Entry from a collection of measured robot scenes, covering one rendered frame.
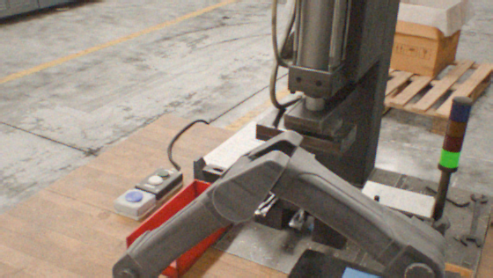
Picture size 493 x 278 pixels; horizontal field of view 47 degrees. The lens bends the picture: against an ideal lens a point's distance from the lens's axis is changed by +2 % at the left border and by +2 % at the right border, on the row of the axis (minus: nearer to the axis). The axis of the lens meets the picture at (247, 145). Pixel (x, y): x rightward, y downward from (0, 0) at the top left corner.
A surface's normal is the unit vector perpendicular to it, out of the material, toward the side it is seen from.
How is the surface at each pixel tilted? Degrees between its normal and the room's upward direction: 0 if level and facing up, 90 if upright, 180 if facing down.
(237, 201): 90
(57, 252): 0
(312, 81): 90
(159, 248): 84
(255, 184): 90
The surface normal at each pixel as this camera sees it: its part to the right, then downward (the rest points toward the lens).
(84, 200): 0.02, -0.89
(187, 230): -0.37, 0.39
